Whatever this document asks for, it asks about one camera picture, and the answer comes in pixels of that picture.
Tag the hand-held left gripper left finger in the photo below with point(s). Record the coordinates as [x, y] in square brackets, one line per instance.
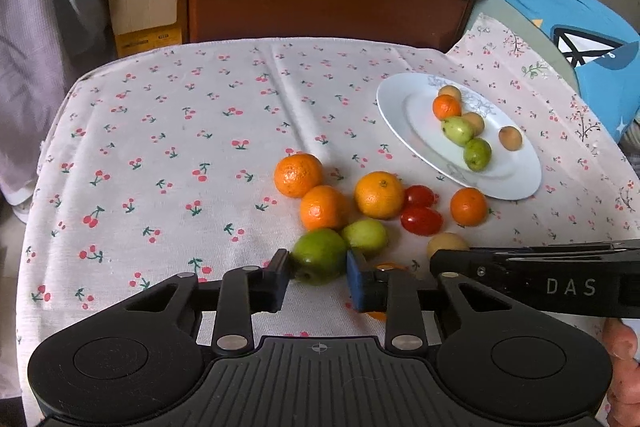
[280, 279]

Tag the large green jujube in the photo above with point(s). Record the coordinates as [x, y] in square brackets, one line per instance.
[318, 255]

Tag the purple hanging cloth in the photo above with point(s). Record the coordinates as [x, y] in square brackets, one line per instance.
[30, 57]

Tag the person's right hand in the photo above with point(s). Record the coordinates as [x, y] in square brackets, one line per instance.
[622, 352]

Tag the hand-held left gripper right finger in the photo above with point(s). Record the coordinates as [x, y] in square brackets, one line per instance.
[356, 279]

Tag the white fan base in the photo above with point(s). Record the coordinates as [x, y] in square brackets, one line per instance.
[22, 209]

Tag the blue pillow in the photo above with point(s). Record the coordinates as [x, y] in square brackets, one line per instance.
[550, 7]

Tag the round brown longan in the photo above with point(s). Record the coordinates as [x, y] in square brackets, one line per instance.
[448, 92]
[510, 138]
[474, 122]
[446, 244]

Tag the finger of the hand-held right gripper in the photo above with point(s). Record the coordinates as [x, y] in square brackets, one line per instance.
[450, 259]

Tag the open cardboard box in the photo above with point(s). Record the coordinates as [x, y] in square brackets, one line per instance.
[145, 17]

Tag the red cherry tomato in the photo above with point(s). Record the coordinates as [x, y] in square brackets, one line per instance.
[419, 196]
[421, 220]

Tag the small orange mandarin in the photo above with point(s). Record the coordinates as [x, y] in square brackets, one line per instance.
[468, 207]
[446, 106]

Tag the cherry print tablecloth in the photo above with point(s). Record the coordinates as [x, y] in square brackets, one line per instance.
[175, 157]

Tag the white plate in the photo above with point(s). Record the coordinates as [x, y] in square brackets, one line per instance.
[415, 117]

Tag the pale green bedsheet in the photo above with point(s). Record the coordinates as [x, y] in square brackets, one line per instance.
[525, 37]

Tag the floral print cloth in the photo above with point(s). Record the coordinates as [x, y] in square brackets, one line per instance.
[550, 107]

